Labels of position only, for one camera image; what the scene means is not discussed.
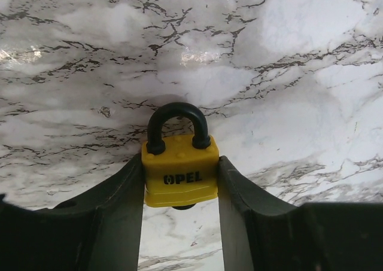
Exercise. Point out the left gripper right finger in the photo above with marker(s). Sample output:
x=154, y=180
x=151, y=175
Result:
x=262, y=232

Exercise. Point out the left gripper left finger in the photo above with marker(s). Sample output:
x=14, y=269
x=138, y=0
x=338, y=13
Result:
x=99, y=229

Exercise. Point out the yellow padlock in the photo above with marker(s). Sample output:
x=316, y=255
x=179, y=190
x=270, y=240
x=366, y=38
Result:
x=181, y=170

